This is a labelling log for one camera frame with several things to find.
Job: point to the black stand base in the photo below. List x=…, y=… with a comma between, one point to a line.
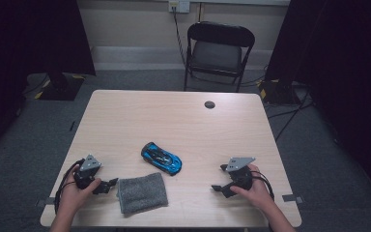
x=61, y=90
x=278, y=93

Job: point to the small black tape strip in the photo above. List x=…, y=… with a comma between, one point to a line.
x=72, y=125

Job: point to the grey cloth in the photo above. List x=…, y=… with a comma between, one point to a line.
x=141, y=193

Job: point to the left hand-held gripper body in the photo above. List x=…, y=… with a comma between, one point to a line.
x=89, y=165

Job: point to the person's left hand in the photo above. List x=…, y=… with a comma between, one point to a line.
x=72, y=198

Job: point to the white wall socket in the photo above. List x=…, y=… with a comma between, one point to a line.
x=179, y=5

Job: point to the grey tape piece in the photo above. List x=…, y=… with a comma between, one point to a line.
x=291, y=198
x=50, y=201

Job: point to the blue toy car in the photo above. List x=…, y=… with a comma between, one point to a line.
x=161, y=158

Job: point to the round table grommet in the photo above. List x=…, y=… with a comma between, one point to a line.
x=209, y=104

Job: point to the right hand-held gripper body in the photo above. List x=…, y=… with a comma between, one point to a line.
x=238, y=163

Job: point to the person's right hand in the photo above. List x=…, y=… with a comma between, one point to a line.
x=257, y=193

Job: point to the black curtain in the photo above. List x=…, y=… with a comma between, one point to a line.
x=351, y=64
x=29, y=32

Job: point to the black folding chair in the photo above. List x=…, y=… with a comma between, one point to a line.
x=220, y=34

